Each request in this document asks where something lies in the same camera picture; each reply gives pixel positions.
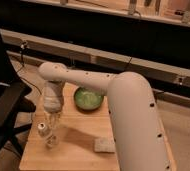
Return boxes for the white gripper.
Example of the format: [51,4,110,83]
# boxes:
[43,87,64,130]

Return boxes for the clear plastic bottle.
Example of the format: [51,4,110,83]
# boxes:
[37,122,59,148]

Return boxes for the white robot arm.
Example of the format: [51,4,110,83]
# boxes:
[39,62,172,171]

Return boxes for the green bowl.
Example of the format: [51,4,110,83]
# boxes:
[74,87,104,111]

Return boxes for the black office chair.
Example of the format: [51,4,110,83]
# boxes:
[0,34,36,155]

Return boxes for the white sponge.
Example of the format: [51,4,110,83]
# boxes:
[94,137,115,153]

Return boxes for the black cable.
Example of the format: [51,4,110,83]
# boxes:
[19,41,43,96]

